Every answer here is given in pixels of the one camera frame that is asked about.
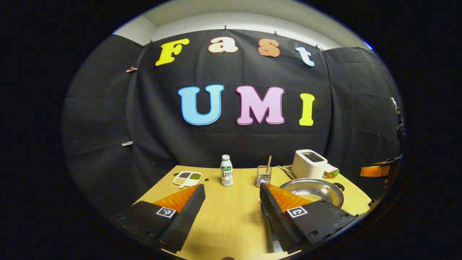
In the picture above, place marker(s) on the black induction cooktop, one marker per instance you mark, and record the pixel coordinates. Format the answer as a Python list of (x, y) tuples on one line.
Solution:
[(274, 238)]

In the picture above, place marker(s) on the white toaster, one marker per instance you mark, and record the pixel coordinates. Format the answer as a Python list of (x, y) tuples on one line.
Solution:
[(306, 166)]

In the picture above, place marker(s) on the black backdrop cloth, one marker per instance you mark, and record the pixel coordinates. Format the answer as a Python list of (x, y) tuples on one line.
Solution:
[(231, 144)]

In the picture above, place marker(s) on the pile of soybeans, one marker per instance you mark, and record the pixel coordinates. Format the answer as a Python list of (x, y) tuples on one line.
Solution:
[(309, 197)]

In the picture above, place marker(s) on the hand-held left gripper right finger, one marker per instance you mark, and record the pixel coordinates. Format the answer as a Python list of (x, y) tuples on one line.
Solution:
[(278, 224)]

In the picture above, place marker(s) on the sandwich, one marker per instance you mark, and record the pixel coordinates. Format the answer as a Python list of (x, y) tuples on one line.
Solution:
[(331, 171)]

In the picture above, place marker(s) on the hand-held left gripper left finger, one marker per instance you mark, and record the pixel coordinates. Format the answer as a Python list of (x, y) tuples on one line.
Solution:
[(184, 220)]

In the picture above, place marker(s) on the metal clip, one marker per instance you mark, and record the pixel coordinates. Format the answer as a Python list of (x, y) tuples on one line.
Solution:
[(127, 143)]

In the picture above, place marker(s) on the white divided dish of beans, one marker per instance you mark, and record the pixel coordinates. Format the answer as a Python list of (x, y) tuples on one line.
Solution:
[(186, 178)]

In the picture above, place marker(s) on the white drink bottle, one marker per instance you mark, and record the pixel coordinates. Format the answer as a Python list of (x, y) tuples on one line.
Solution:
[(226, 175)]

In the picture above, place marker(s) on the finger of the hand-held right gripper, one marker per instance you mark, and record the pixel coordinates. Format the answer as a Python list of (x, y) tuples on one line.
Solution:
[(375, 170)]

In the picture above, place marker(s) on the pink clip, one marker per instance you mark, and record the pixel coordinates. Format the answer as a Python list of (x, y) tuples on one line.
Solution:
[(131, 69)]

